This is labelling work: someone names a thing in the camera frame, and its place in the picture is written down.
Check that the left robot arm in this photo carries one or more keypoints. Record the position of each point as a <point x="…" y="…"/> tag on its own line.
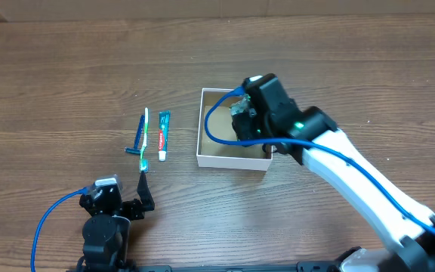
<point x="107" y="231"/>

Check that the green white toothbrush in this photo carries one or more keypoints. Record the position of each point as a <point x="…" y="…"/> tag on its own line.
<point x="143" y="164"/>

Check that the blue disposable razor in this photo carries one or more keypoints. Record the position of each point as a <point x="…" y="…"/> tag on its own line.
<point x="135" y="150"/>

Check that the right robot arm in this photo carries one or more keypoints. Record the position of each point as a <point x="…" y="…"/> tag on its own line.
<point x="405" y="226"/>

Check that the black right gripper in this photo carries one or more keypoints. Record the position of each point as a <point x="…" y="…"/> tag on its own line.
<point x="244" y="126"/>

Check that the white cardboard box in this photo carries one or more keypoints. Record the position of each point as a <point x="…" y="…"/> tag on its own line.
<point x="211" y="154"/>

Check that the green white soap packet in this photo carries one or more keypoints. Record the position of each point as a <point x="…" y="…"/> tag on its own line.
<point x="241" y="106"/>

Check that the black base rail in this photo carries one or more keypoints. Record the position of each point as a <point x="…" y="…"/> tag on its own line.
<point x="301" y="266"/>

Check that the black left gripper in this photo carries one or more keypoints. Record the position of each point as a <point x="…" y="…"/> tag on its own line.
<point x="128" y="208"/>

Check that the Colgate toothpaste tube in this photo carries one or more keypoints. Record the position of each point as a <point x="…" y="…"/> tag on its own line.
<point x="164" y="120"/>

